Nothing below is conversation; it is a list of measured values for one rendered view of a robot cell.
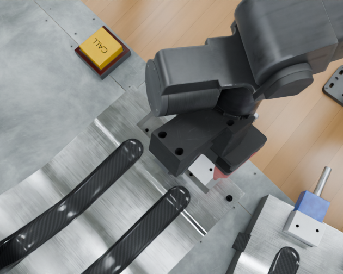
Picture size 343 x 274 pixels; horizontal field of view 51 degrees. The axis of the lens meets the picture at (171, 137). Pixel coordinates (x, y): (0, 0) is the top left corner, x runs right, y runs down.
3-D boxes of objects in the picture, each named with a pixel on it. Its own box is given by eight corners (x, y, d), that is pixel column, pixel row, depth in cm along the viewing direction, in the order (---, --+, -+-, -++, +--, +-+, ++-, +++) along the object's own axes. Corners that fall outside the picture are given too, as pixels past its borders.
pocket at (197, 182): (200, 155, 62) (201, 151, 59) (222, 178, 61) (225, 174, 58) (181, 174, 61) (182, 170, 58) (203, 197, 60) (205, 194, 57)
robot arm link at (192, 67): (157, 142, 37) (189, 93, 26) (140, 67, 39) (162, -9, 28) (258, 125, 40) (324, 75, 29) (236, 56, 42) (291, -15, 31)
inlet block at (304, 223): (308, 163, 64) (320, 157, 59) (335, 177, 63) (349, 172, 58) (278, 231, 61) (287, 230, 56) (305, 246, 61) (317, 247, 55)
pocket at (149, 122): (157, 113, 64) (155, 106, 61) (178, 134, 63) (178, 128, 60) (138, 130, 64) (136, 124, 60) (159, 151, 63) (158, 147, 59)
